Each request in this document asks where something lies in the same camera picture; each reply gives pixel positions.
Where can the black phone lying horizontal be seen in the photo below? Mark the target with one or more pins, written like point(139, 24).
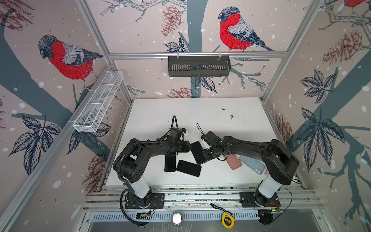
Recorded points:
point(189, 168)

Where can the white wire basket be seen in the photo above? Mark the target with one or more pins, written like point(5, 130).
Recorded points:
point(93, 113)

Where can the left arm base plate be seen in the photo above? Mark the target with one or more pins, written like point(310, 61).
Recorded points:
point(156, 200)

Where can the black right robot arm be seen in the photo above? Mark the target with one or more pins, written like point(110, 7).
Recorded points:
point(278, 159)

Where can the black wire basket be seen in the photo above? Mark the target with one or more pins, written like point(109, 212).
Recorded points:
point(199, 66)

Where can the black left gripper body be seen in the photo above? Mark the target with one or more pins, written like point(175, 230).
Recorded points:
point(180, 147)

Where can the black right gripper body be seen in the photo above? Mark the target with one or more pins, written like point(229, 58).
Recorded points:
point(209, 152)

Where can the black phone upright left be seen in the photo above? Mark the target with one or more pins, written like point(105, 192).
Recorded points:
point(170, 163)

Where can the yellow tape measure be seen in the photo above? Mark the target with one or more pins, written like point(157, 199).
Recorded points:
point(228, 219)

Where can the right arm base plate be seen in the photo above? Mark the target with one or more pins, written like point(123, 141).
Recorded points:
point(256, 199)

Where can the pink phone case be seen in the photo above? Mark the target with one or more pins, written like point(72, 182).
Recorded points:
point(233, 161)

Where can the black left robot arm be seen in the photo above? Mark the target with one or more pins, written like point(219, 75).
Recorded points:
point(131, 164)

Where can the light blue phone case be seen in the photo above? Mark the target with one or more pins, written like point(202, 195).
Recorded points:
point(254, 164)

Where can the black phone diagonal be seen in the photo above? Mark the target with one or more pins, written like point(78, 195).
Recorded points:
point(198, 153)

